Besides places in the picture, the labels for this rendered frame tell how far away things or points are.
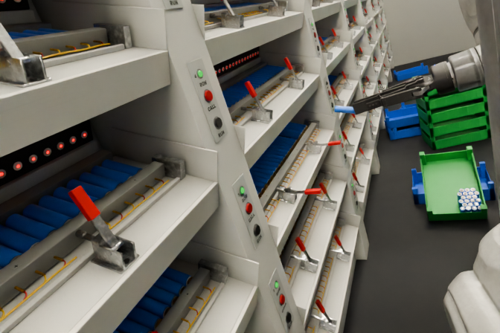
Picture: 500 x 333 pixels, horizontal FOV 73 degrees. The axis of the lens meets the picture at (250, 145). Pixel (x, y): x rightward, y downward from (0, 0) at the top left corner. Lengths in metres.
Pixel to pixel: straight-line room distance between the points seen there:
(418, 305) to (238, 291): 0.78
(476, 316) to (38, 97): 0.53
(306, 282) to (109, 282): 0.56
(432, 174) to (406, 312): 0.69
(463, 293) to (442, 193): 1.13
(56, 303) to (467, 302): 0.47
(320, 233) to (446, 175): 0.85
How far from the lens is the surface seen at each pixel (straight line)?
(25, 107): 0.33
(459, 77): 0.91
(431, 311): 1.25
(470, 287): 0.55
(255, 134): 0.65
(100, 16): 0.53
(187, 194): 0.48
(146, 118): 0.52
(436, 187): 1.67
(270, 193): 0.76
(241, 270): 0.59
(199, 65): 0.51
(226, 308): 0.57
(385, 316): 1.24
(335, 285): 1.12
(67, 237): 0.41
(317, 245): 0.95
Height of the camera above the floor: 0.91
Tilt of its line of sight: 17 degrees down
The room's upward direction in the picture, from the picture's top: 19 degrees counter-clockwise
